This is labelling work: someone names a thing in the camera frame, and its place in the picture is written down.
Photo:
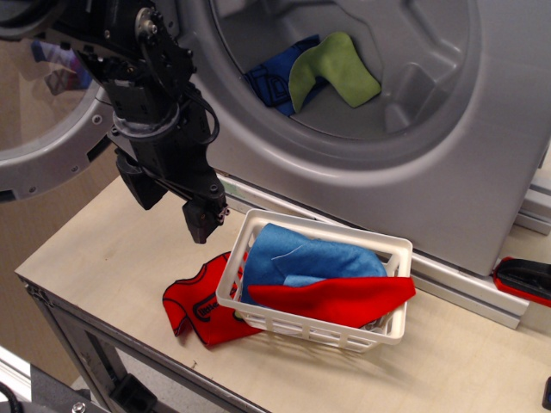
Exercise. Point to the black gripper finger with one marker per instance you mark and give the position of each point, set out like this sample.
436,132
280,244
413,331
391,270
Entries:
203,218
144,189

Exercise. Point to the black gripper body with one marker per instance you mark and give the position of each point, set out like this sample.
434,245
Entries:
169,140

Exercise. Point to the dark blue printed cloth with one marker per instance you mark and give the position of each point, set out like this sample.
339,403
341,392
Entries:
269,80

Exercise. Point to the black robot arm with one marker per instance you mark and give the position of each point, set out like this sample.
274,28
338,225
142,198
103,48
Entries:
127,48

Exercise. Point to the grey round machine door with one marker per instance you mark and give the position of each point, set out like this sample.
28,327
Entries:
54,117

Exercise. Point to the white plastic laundry basket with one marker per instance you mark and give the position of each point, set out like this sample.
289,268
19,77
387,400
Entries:
395,254

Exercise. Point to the grey toy washing machine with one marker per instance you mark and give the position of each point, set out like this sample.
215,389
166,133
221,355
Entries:
443,156

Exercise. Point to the red printed toy shirt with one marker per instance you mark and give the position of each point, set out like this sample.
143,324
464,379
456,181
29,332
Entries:
192,304

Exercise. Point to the light blue felt cloth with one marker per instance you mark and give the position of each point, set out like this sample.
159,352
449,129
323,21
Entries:
281,257

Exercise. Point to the red felt cloth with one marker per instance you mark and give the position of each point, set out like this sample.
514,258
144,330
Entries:
351,302

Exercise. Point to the green felt cloth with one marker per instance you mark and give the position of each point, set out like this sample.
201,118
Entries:
335,60

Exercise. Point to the red and black tool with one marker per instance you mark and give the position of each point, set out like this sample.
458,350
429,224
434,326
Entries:
524,279

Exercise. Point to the grey metal table frame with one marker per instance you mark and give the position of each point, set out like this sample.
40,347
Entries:
94,346

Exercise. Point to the aluminium profile rail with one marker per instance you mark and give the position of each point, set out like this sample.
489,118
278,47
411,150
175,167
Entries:
529,236

